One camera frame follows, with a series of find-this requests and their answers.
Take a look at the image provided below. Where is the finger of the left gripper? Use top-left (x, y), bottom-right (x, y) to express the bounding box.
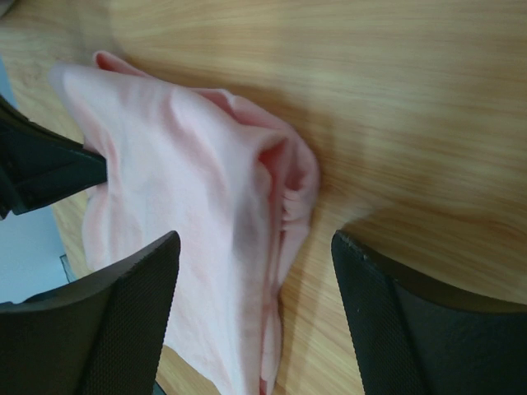
top-left (1, 99), bottom-right (107, 219)

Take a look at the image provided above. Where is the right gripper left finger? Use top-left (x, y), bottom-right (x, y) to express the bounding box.
top-left (1, 231), bottom-right (180, 394)

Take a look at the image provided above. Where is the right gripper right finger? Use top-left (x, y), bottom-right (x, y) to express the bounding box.
top-left (331, 230), bottom-right (526, 394)

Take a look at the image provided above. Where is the pink t-shirt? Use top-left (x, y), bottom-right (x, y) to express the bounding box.
top-left (49, 51), bottom-right (320, 394)

